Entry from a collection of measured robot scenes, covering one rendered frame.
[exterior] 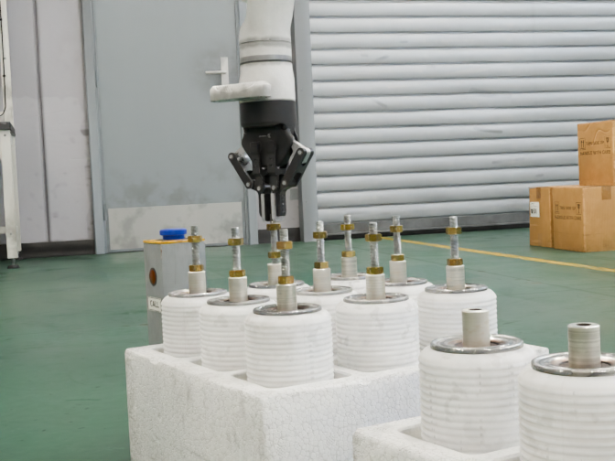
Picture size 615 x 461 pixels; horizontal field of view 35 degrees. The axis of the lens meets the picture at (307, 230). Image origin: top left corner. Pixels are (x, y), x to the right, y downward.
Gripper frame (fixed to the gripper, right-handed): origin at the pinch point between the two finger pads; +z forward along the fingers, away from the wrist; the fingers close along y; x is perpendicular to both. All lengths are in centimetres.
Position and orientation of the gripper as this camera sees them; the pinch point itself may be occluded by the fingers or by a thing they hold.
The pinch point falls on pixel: (272, 207)
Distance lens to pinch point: 133.4
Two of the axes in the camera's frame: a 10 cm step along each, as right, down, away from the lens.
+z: 0.4, 10.0, 0.5
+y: -8.4, 0.1, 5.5
